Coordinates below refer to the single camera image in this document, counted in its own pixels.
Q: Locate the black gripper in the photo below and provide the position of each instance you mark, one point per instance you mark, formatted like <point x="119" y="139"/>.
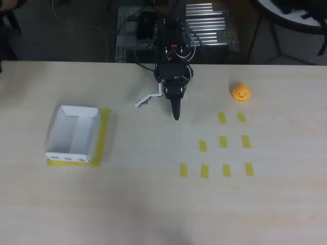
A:
<point x="174" y="92"/>

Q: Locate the yellow rubber duck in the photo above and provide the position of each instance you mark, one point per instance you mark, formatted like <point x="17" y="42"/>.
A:
<point x="241" y="92"/>

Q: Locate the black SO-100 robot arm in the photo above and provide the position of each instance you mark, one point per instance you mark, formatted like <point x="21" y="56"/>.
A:
<point x="171" y="33"/>

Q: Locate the person bare forearm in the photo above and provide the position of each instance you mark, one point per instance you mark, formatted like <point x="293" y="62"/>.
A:
<point x="6" y="3"/>

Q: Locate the yellow tape box outline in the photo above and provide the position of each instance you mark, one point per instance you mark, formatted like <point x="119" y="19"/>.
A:
<point x="104" y="127"/>

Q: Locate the white cardboard box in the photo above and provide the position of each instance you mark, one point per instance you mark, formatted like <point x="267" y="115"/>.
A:
<point x="76" y="132"/>

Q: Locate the yellow tape strip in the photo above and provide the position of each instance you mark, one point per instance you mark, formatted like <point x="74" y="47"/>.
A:
<point x="241" y="117"/>
<point x="226" y="170"/>
<point x="223" y="141"/>
<point x="202" y="145"/>
<point x="222" y="117"/>
<point x="246" y="141"/>
<point x="249" y="169"/>
<point x="204" y="171"/>
<point x="183" y="170"/>

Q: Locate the perforated metal breadboard table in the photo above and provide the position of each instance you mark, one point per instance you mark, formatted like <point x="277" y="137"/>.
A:
<point x="230" y="43"/>

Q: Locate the round white table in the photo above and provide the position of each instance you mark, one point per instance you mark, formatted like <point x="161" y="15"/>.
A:
<point x="293" y="21"/>

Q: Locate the black bag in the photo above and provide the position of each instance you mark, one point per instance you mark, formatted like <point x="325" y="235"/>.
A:
<point x="293" y="5"/>

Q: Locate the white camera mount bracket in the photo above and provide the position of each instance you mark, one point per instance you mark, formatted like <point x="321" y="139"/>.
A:
<point x="153" y="95"/>

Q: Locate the aluminium profile rail stack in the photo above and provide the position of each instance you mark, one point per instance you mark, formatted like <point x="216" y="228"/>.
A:
<point x="204" y="30"/>

